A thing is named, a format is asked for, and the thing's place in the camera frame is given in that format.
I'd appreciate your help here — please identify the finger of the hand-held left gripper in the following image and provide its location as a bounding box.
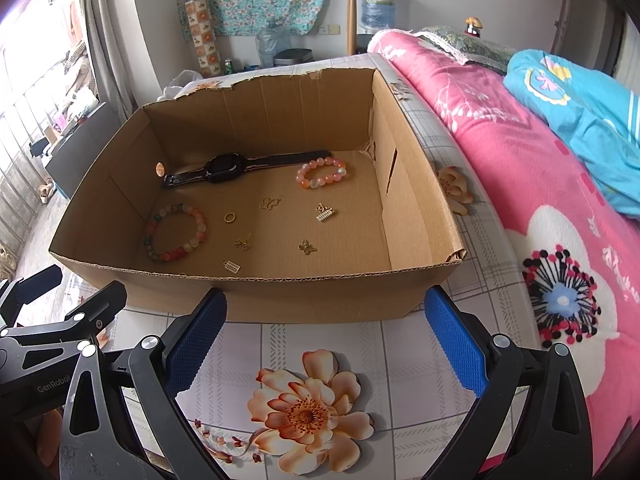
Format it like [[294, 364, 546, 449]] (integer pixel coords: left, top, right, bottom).
[[0, 280, 128, 358], [0, 265, 63, 331]]

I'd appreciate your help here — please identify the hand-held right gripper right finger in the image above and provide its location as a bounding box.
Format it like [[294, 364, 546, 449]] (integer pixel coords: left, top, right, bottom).
[[424, 286, 593, 480]]

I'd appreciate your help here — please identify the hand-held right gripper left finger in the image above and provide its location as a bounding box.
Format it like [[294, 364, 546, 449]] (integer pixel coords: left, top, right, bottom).
[[60, 287, 228, 480]]

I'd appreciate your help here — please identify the brown cardboard box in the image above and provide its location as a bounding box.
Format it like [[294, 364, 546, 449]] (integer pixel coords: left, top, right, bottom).
[[48, 66, 468, 325]]

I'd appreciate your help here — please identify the multicoloured bead bracelet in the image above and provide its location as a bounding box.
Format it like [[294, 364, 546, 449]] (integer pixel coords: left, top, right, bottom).
[[145, 202, 208, 262]]

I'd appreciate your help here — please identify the pink strap smart watch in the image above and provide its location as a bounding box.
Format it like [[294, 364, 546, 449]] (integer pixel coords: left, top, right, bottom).
[[162, 149, 333, 188]]

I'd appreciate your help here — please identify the pink bead bracelet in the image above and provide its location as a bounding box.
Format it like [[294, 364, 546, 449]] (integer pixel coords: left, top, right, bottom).
[[296, 156, 349, 190]]

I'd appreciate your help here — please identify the metal window railing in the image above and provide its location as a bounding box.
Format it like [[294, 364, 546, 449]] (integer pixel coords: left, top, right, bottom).
[[0, 85, 61, 261]]

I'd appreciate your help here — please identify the dark grey cabinet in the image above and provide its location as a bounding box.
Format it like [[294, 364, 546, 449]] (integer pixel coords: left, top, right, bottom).
[[31, 101, 123, 198]]

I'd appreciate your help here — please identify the pink floral blanket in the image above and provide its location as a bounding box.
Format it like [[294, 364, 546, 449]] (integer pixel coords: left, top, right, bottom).
[[367, 29, 640, 480]]

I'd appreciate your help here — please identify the white plastic bag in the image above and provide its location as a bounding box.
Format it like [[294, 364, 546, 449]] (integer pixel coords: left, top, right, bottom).
[[157, 69, 203, 102]]

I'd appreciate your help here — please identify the grey curtain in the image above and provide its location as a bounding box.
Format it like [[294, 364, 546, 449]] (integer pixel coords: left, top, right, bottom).
[[82, 0, 136, 116]]

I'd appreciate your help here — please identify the light blue jacket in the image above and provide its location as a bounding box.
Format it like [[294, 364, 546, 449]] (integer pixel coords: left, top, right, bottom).
[[504, 49, 640, 218]]

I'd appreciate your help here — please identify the checkered patterned roll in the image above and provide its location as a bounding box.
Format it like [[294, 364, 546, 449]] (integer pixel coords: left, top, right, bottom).
[[185, 0, 222, 78]]

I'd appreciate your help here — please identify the grey patterned cloth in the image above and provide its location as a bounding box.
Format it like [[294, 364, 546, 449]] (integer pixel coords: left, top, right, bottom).
[[417, 27, 518, 75]]

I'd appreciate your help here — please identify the clear water jug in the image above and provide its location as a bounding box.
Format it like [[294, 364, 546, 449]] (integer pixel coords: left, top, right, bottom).
[[256, 20, 292, 68]]

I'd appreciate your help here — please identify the grey bin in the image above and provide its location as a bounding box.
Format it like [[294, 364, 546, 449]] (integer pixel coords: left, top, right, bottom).
[[274, 49, 315, 67]]

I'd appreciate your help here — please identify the blue water jug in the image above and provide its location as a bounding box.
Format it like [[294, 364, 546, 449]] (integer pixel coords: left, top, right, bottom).
[[361, 0, 397, 33]]

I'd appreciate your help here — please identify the wooden stand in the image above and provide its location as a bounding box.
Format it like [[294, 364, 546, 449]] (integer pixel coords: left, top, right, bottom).
[[331, 0, 371, 56]]

